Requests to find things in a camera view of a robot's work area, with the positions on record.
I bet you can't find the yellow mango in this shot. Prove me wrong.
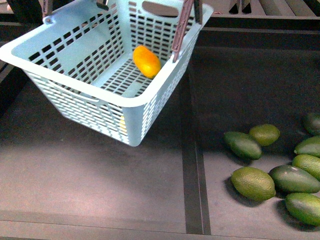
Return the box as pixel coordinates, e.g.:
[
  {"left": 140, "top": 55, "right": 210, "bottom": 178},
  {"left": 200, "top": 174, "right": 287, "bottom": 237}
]
[{"left": 132, "top": 45, "right": 161, "bottom": 79}]

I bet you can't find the light green avocado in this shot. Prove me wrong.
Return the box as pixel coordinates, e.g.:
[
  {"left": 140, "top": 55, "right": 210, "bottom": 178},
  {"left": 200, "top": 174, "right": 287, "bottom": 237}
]
[
  {"left": 249, "top": 124, "right": 281, "bottom": 147},
  {"left": 291, "top": 154, "right": 320, "bottom": 181},
  {"left": 230, "top": 166, "right": 276, "bottom": 202}
]

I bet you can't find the light blue plastic basket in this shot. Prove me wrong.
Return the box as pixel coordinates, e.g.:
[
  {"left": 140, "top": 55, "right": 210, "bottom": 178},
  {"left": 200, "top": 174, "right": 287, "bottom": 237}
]
[{"left": 0, "top": 0, "right": 213, "bottom": 147}]

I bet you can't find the dark green avocado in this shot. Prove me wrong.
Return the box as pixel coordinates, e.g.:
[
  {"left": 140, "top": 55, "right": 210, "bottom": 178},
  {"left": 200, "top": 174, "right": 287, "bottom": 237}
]
[
  {"left": 268, "top": 165, "right": 320, "bottom": 194},
  {"left": 302, "top": 112, "right": 320, "bottom": 136}
]

